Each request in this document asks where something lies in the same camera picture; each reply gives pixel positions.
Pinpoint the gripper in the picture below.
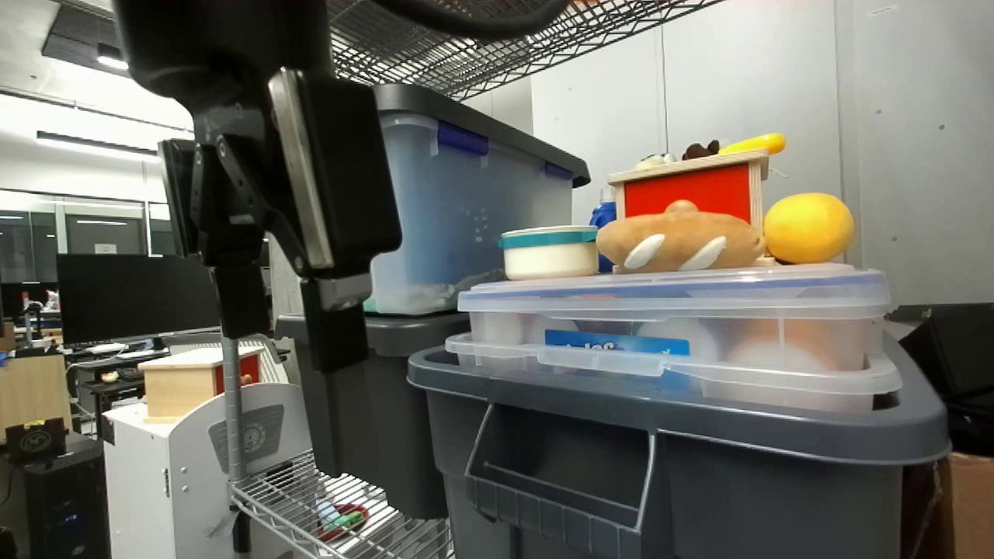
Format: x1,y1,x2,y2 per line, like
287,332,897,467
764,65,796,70
113,0,402,373

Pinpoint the red and green toy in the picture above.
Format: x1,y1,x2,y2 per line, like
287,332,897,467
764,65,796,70
314,501,370,538

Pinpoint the bread plush toy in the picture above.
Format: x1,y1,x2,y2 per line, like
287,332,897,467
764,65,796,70
596,200,768,275

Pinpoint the yellow banana toy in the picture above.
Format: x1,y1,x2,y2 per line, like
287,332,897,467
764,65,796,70
718,133,787,156

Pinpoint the yellow plush toy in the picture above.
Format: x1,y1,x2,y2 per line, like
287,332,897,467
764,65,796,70
763,193,855,266

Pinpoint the clear storage tote, dark lid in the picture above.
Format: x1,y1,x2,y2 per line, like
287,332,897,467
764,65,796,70
365,84,591,316

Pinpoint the black monitor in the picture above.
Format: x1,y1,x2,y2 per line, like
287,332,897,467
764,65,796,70
56,252,222,347

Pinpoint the wooden box with red side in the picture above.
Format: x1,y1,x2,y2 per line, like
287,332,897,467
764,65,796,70
138,346,265,425

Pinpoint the dark grey storage tote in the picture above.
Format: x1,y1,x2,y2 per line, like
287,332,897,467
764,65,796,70
276,311,471,521

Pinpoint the white tub with teal lid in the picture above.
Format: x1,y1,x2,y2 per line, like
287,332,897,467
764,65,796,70
499,225,600,281

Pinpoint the blue bottle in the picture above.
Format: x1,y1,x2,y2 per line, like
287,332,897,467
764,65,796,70
589,186,619,274

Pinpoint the white cabinet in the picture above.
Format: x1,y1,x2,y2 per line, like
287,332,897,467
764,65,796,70
103,382,313,559

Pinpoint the small black box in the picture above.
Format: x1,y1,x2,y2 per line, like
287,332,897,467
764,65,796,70
4,418,68,465

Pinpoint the black computer tower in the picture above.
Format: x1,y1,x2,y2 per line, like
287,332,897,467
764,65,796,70
23,433,106,559

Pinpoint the clear plastic lidded container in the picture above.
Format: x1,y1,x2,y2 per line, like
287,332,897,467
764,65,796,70
446,262,905,414

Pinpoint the large grey plastic bin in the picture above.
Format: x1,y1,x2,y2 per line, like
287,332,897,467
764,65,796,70
408,332,952,559

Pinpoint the black case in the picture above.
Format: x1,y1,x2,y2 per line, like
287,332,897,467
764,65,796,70
885,303,994,459

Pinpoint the cardboard box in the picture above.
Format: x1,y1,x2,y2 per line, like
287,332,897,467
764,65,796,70
936,452,994,559

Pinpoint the metal wire shelf rack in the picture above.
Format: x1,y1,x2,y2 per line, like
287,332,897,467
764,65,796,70
221,0,727,559

